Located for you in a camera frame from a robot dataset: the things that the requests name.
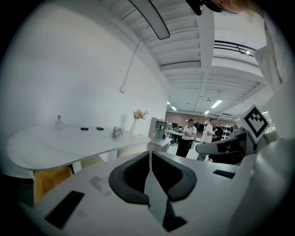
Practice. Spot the small pink glass cup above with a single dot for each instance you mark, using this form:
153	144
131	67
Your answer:
59	124

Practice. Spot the white hair dryer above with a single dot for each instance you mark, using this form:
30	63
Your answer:
117	133

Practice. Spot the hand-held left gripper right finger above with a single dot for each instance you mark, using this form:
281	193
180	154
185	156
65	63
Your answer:
177	182

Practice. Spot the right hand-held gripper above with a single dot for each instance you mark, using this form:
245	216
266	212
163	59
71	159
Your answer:
254	122

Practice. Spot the white ceiling tube light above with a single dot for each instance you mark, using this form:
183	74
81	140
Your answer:
216	103

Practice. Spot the black head-worn camera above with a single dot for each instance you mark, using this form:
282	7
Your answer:
196	5

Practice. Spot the teal box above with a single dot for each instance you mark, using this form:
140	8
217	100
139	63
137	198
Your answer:
160	134

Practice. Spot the pink artificial flower bouquet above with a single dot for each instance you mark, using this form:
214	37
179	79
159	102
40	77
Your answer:
139	114

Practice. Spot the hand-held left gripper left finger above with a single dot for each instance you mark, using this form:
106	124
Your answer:
129	184

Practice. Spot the white curved table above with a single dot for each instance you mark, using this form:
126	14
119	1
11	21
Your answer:
69	147

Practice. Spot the white vase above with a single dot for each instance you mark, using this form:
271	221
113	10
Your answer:
134	128

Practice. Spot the long black-rimmed ceiling lamp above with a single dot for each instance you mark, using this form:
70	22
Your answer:
156	18

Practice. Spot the person's face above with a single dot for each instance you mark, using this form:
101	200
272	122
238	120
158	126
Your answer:
232	4

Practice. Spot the small black tube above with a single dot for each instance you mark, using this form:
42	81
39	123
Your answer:
84	128

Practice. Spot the black square compact case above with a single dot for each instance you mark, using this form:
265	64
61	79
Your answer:
100	128

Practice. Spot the black mezzanine railing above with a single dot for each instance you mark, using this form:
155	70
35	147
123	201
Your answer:
237	47

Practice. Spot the grey shelf desk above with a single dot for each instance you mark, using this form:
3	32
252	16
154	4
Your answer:
159	143

